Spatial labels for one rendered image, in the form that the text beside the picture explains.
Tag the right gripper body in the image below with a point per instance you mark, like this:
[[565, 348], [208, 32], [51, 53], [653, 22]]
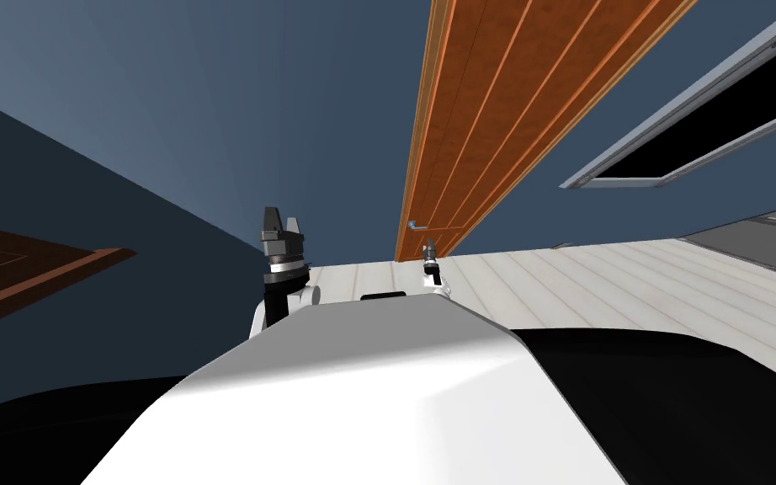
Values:
[[430, 255]]

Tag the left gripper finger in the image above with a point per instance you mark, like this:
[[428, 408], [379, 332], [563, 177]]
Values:
[[293, 224], [271, 219]]

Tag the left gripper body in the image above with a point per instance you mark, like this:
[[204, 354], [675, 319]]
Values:
[[281, 244]]

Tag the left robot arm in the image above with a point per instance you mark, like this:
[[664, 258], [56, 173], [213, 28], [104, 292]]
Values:
[[277, 296]]

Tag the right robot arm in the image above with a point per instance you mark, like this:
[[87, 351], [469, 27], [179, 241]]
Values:
[[664, 404]]

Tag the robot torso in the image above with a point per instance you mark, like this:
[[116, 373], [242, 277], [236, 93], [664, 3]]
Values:
[[374, 391]]

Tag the orange wooden door leaf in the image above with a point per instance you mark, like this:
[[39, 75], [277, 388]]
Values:
[[489, 114]]

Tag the grey framed window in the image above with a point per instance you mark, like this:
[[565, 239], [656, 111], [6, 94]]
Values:
[[691, 108]]

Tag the brown wooden frame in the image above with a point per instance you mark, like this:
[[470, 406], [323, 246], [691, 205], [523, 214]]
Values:
[[31, 273]]

